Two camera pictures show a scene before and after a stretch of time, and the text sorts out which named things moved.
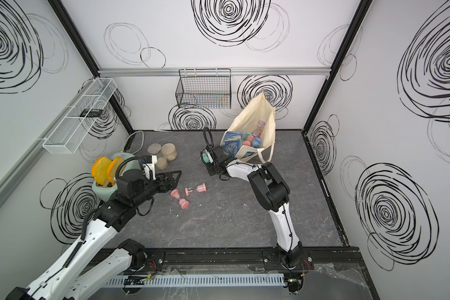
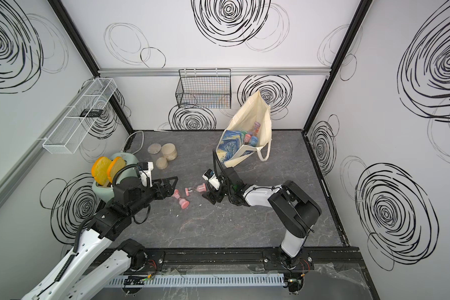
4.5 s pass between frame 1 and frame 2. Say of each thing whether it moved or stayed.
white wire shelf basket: stayed
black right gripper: moved
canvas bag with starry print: stayed
